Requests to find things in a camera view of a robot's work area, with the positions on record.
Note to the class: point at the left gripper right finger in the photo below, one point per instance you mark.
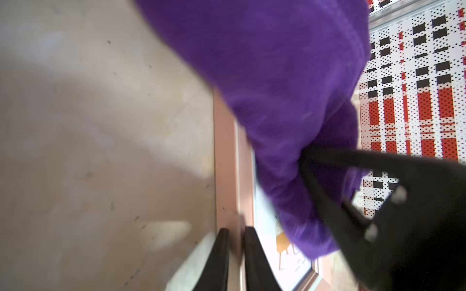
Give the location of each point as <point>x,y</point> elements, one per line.
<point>259,275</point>

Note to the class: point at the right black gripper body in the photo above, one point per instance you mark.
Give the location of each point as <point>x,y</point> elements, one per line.
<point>417,239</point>

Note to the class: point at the purple microfiber cloth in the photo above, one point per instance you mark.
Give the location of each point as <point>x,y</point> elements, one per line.
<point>287,70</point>

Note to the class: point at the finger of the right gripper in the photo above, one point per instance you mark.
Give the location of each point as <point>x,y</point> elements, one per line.
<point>349,203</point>

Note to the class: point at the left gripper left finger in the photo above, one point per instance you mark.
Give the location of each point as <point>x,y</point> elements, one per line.
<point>214,276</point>

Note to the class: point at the pink picture frame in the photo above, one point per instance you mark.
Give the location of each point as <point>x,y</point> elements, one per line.
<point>241,202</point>

